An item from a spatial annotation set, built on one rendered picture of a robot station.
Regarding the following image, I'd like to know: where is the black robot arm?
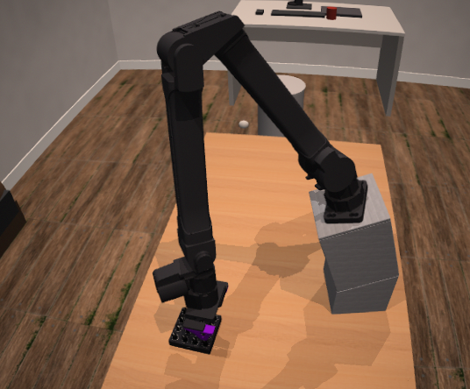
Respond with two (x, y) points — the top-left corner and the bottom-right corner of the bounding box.
(153, 11), (367, 310)

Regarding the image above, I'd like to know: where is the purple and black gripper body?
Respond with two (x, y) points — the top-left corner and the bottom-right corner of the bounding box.
(183, 280), (228, 332)

